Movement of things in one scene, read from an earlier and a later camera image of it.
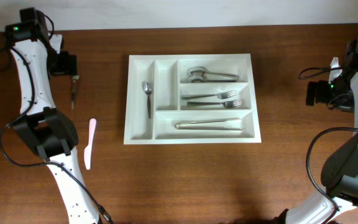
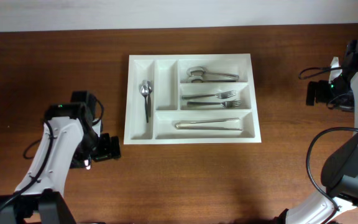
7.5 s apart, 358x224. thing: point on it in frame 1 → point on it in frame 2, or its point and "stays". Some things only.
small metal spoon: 148,90 stays
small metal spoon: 74,78 → 144,90
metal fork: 227,104 stays
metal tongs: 176,124 stays
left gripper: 69,64 → 107,150
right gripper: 321,95 stays
